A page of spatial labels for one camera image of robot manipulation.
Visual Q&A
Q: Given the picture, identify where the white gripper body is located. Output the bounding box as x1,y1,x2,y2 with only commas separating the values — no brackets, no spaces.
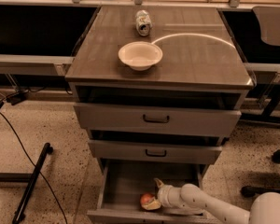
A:
157,185,184,208

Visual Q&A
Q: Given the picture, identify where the red apple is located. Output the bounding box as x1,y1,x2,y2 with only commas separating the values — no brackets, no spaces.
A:
140,193,155,210

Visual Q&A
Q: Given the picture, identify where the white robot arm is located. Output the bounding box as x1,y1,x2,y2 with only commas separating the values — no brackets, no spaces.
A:
140,178,280,224

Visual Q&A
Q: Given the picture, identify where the open bottom drawer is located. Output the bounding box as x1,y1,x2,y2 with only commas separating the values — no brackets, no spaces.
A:
88,160,217,224

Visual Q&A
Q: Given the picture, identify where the middle drawer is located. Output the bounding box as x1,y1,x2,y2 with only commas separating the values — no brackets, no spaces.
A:
89,140,222,164

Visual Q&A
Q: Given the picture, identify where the grey drawer cabinet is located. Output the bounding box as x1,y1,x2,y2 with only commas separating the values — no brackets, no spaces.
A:
64,5,254,224

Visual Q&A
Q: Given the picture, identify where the top drawer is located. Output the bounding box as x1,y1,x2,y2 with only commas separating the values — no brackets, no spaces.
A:
74,103,241,137

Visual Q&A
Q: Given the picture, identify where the white bowl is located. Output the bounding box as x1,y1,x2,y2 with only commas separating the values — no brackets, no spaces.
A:
118,41,163,71

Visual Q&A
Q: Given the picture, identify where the black floor stand leg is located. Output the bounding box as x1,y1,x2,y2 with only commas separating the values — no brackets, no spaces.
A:
12,143,53,224

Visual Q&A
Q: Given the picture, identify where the crushed soda can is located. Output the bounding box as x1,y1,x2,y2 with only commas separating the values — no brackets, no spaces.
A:
135,10,152,36

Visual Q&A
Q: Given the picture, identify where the grey chair back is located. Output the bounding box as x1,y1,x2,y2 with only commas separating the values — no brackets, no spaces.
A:
253,7,280,46

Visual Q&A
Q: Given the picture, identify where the black cable on floor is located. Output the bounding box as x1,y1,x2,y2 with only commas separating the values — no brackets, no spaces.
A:
0,77,69,224

